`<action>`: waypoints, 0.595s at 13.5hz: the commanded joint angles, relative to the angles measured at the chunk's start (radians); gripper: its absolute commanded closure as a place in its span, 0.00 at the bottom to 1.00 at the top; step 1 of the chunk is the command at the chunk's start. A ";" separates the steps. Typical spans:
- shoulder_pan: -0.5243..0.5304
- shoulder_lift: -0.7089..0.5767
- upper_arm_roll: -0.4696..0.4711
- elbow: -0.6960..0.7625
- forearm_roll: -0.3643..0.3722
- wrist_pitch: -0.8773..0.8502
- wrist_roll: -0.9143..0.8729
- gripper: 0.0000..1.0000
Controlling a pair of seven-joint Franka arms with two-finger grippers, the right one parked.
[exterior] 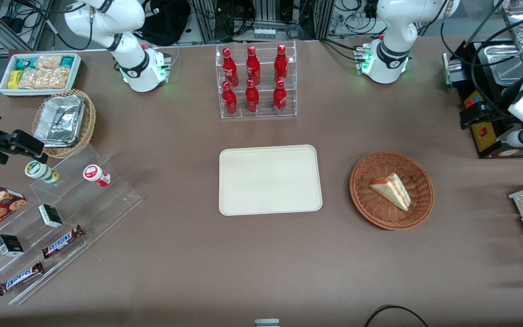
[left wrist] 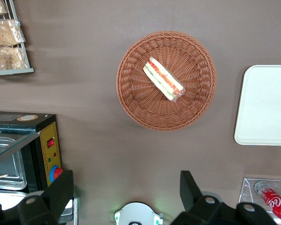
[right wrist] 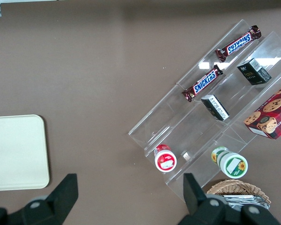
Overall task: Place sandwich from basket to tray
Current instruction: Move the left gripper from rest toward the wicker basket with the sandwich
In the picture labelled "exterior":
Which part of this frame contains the triangular sandwich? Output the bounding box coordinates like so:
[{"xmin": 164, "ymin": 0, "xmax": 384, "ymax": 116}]
[{"xmin": 370, "ymin": 173, "xmax": 412, "ymax": 212}]

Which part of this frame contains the aluminium foil tray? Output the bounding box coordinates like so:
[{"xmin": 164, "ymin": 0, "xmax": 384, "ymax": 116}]
[{"xmin": 33, "ymin": 94, "xmax": 86, "ymax": 148}]

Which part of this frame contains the light wicker basket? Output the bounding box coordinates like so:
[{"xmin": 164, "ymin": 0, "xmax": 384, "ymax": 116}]
[{"xmin": 31, "ymin": 89, "xmax": 97, "ymax": 159}]

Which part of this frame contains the brown wicker basket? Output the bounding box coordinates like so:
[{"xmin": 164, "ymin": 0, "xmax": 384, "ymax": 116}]
[{"xmin": 349, "ymin": 150, "xmax": 435, "ymax": 231}]

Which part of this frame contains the cream plastic tray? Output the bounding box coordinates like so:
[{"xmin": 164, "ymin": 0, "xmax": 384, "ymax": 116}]
[{"xmin": 218, "ymin": 144, "xmax": 323, "ymax": 216}]

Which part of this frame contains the green lid cup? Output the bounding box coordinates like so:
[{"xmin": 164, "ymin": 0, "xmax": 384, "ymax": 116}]
[{"xmin": 25, "ymin": 160, "xmax": 60, "ymax": 184}]

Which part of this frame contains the black food warmer machine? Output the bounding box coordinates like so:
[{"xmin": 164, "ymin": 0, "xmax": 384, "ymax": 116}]
[{"xmin": 442, "ymin": 39, "xmax": 523, "ymax": 160}]

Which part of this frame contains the steel food pan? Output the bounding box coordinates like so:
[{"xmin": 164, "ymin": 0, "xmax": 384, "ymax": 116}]
[{"xmin": 483, "ymin": 44, "xmax": 523, "ymax": 86}]

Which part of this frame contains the clear bag of crackers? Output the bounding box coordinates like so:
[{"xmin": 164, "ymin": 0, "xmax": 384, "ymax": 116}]
[
  {"xmin": 18, "ymin": 67, "xmax": 70, "ymax": 90},
  {"xmin": 35, "ymin": 55, "xmax": 63, "ymax": 70}
]

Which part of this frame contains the red lid cup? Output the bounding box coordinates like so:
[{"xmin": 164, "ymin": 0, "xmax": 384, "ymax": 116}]
[{"xmin": 83, "ymin": 164, "xmax": 113, "ymax": 188}]

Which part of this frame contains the small black box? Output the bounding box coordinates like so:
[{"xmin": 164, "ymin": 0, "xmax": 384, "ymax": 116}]
[
  {"xmin": 0, "ymin": 234, "xmax": 25, "ymax": 258},
  {"xmin": 38, "ymin": 203, "xmax": 64, "ymax": 229}
]

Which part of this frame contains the white snack bin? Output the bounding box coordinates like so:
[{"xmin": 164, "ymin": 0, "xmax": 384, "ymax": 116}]
[{"xmin": 0, "ymin": 53, "xmax": 83, "ymax": 98}]

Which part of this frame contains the clear acrylic stepped shelf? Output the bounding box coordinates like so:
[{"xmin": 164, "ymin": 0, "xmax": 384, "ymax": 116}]
[{"xmin": 0, "ymin": 144, "xmax": 143, "ymax": 306}]

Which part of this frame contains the Snickers bar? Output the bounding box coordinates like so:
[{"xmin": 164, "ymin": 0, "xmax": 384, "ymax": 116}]
[
  {"xmin": 41, "ymin": 224, "xmax": 85, "ymax": 260},
  {"xmin": 0, "ymin": 261, "xmax": 45, "ymax": 297}
]

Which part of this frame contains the black bag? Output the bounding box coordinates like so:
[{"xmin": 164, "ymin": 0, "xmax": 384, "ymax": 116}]
[{"xmin": 135, "ymin": 0, "xmax": 192, "ymax": 47}]

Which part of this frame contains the red cola bottle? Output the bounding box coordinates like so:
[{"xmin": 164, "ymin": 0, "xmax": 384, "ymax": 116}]
[
  {"xmin": 274, "ymin": 45, "xmax": 289, "ymax": 85},
  {"xmin": 245, "ymin": 79, "xmax": 261, "ymax": 114},
  {"xmin": 221, "ymin": 81, "xmax": 238, "ymax": 116},
  {"xmin": 222, "ymin": 48, "xmax": 240, "ymax": 88},
  {"xmin": 272, "ymin": 79, "xmax": 288, "ymax": 114},
  {"xmin": 246, "ymin": 46, "xmax": 262, "ymax": 86}
]

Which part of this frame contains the clear acrylic bottle rack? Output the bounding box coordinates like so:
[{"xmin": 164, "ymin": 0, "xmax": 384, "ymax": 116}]
[{"xmin": 215, "ymin": 40, "xmax": 297, "ymax": 120}]

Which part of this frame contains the black cable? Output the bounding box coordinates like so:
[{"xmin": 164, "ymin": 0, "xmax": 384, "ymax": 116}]
[{"xmin": 363, "ymin": 305, "xmax": 430, "ymax": 327}]

